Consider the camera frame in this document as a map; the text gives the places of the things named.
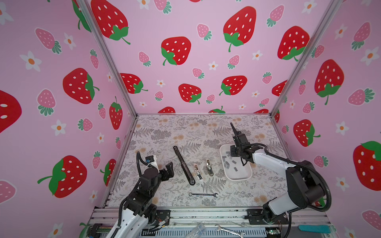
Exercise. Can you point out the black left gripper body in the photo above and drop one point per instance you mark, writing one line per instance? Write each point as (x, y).
(162, 176)

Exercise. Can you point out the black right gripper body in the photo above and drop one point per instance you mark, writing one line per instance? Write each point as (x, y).
(235, 151)

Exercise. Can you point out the beige mini stapler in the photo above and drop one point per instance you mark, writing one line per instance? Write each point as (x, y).
(209, 168)

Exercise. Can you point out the black stapler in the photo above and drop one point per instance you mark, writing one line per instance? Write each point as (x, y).
(184, 167)

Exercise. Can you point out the pink mini stapler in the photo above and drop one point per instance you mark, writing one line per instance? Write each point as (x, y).
(198, 172)

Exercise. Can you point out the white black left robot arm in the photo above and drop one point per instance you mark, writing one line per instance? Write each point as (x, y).
(137, 210)

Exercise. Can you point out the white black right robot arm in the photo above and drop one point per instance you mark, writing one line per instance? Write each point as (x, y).
(306, 188)

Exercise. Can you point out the silver combination wrench on table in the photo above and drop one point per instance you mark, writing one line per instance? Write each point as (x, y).
(203, 195)

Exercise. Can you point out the clear plastic bag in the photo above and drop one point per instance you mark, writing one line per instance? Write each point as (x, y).
(197, 232)

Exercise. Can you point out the silver wrench on rail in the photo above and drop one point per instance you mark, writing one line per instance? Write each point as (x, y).
(239, 234)

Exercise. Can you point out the teal tool handle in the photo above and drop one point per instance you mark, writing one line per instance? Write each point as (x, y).
(321, 229)

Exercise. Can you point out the aluminium right rear corner post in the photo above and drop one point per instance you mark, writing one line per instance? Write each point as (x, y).
(322, 26)

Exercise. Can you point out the aluminium corner post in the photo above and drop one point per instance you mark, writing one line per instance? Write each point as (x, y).
(322, 26)
(107, 22)

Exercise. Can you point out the aluminium left rear corner post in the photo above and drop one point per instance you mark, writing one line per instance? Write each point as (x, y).
(107, 22)

